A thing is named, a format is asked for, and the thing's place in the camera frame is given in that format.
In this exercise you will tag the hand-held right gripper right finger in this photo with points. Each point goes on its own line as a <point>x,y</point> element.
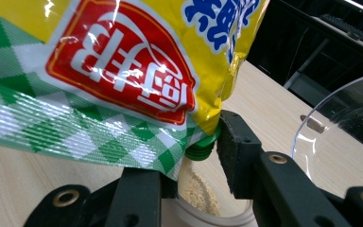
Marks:
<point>239,157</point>

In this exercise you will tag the beige seasoning granules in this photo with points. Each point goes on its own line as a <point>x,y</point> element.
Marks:
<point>198,195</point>

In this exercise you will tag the clear plastic cup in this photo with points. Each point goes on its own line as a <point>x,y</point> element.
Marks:
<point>327,157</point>

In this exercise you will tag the yellow seasoning pouch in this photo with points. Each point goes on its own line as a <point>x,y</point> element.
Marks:
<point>123,78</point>

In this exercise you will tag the white bowl with powder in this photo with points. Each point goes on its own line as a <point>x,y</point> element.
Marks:
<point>201,219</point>

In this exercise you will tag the white desk leg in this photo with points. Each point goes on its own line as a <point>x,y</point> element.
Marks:
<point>305,64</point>

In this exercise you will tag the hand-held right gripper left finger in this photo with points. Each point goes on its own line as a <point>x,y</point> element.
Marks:
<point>135,198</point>

